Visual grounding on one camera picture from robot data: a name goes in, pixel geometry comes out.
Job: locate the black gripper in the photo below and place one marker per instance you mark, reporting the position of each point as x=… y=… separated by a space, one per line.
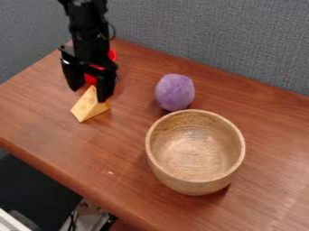
x=87 y=55

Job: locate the yellow cheese wedge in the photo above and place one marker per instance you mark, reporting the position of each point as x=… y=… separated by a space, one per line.
x=87 y=107

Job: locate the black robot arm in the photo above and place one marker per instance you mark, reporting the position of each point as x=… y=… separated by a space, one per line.
x=85 y=8

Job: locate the brown wooden bowl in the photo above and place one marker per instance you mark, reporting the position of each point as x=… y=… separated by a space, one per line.
x=196 y=149

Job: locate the red plastic cup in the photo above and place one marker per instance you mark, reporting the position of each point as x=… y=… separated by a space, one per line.
x=90 y=78

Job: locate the purple ball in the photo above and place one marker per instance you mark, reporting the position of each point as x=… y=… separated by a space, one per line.
x=174 y=92

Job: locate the grey metal table frame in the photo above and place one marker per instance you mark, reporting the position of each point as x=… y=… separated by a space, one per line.
x=89 y=218

